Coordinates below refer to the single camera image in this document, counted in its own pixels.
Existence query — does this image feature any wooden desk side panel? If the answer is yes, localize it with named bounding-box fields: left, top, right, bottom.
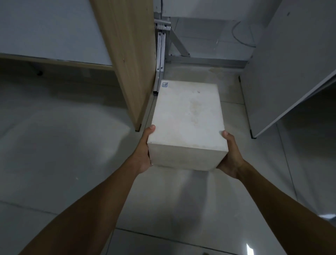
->
left=89, top=0, right=158, bottom=132

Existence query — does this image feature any person's right forearm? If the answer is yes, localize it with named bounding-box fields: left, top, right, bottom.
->
left=236, top=161, right=336, bottom=255

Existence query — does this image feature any grey cable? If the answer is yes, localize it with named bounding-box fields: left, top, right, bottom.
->
left=232, top=20, right=257, bottom=48

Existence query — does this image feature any person's left hand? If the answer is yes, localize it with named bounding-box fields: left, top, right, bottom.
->
left=130, top=125, right=156, bottom=175

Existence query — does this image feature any person's left forearm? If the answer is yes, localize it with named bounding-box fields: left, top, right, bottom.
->
left=18, top=158, right=143, bottom=255

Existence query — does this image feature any aluminium frame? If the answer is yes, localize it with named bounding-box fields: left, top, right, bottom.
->
left=153, top=12, right=248, bottom=96

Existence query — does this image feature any person's right hand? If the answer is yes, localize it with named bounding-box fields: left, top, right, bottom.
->
left=217, top=130, right=250, bottom=180

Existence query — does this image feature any grey cabinet panel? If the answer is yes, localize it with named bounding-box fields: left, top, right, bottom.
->
left=240, top=0, right=336, bottom=139

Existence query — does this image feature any white desk top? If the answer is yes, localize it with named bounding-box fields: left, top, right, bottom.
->
left=0, top=0, right=114, bottom=71

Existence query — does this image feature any white cardboard box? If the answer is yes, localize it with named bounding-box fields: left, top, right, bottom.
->
left=147, top=80, right=228, bottom=171

